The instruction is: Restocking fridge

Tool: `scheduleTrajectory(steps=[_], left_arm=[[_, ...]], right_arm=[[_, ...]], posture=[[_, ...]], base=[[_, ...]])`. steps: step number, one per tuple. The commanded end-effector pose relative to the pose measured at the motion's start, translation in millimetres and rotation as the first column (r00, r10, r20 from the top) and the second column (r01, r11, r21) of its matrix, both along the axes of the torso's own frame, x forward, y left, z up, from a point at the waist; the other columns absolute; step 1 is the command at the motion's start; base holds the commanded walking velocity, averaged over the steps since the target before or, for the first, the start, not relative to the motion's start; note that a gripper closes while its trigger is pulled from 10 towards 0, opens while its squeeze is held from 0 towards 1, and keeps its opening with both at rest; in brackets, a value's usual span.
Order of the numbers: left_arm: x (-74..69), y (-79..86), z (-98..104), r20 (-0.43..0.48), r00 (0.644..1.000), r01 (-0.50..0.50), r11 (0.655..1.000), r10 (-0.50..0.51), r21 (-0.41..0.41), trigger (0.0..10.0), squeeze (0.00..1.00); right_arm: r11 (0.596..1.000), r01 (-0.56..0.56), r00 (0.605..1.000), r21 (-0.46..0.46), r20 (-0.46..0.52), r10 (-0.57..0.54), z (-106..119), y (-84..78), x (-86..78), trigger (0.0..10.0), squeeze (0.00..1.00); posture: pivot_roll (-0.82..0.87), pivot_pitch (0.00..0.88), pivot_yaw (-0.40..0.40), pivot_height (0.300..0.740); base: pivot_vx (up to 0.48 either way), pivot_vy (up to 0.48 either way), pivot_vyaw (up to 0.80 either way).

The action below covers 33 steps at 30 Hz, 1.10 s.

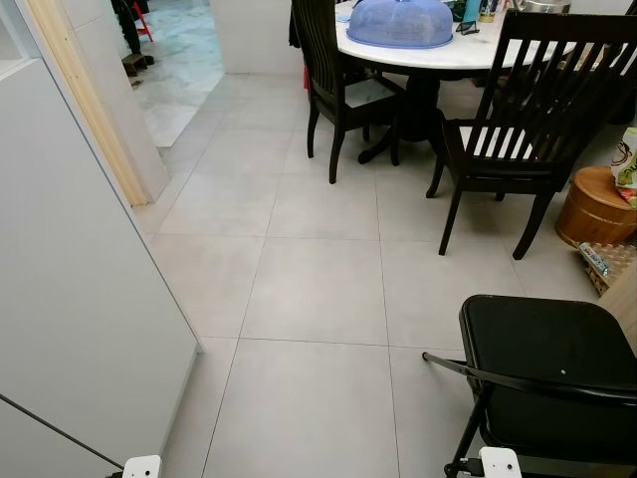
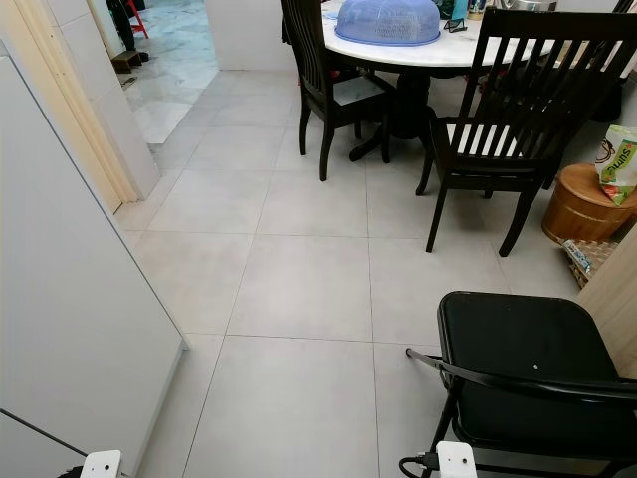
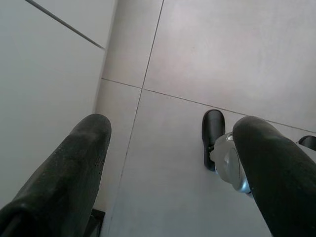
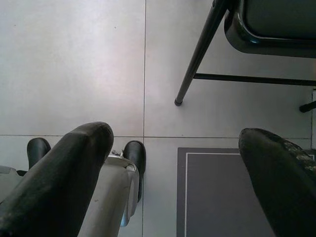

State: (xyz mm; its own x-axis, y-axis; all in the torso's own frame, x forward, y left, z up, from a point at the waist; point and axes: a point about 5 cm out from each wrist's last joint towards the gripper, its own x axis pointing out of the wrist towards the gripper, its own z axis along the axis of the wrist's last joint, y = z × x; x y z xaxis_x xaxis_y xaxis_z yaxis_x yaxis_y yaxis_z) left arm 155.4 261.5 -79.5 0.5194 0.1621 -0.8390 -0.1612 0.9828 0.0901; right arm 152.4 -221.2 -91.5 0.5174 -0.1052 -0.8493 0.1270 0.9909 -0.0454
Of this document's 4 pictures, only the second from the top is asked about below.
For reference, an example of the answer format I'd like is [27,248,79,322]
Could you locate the red stool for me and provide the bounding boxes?
[123,0,151,42]

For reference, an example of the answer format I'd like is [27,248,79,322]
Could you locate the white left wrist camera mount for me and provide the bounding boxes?
[81,450,123,478]

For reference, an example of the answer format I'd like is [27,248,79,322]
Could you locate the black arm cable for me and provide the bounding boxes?
[0,407,85,469]
[397,452,440,478]

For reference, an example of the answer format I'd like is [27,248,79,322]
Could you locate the low wooden stool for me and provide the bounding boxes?
[111,50,146,75]

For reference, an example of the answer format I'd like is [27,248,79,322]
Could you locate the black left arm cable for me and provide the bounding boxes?
[0,407,85,469]

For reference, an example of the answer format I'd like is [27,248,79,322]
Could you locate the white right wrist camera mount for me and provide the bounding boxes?
[435,441,478,478]

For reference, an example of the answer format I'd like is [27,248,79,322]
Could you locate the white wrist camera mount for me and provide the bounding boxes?
[81,450,123,478]
[435,441,478,478]

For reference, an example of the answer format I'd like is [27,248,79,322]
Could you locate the light wooden cabinet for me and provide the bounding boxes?
[576,223,637,352]

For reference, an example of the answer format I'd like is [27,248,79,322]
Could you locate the cardboard egg carton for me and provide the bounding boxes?
[561,238,624,291]

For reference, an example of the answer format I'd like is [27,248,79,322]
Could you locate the round wooden bucket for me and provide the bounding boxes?
[541,162,637,246]

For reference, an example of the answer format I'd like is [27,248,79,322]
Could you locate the metal bowl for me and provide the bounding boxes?
[498,0,560,14]

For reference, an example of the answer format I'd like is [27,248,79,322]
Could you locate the blue mesh food cover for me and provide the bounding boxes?
[334,0,443,48]

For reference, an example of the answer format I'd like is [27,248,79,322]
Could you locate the green snack bag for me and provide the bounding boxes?
[594,125,637,207]

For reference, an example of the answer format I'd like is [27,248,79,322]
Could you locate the dark wooden dining chair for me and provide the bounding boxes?
[416,8,637,258]
[279,0,396,183]

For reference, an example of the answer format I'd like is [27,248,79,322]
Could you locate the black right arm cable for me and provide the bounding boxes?
[397,452,440,478]

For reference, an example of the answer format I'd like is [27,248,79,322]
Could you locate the black folding chair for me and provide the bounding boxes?
[404,290,637,478]

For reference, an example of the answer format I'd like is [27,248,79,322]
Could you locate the light wooden door frame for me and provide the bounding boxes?
[8,0,142,207]

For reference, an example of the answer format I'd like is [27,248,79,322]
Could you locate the round white dining table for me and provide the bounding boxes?
[320,0,637,163]

